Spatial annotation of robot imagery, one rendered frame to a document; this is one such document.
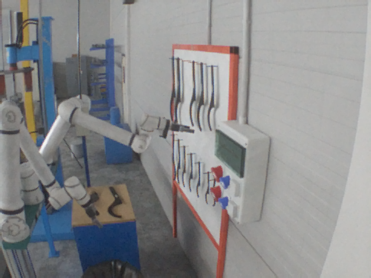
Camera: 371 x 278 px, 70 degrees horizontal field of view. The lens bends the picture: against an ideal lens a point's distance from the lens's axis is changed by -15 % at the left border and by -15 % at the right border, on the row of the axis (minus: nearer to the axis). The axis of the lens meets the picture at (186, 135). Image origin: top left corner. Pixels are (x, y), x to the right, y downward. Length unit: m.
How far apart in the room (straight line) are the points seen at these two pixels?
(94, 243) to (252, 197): 1.62
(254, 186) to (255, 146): 0.23
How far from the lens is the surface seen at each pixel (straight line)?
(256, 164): 1.64
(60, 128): 2.23
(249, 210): 1.77
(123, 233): 2.80
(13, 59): 4.14
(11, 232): 1.76
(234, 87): 1.93
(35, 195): 2.38
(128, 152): 6.29
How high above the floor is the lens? 2.41
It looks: 17 degrees down
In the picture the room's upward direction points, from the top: 1 degrees clockwise
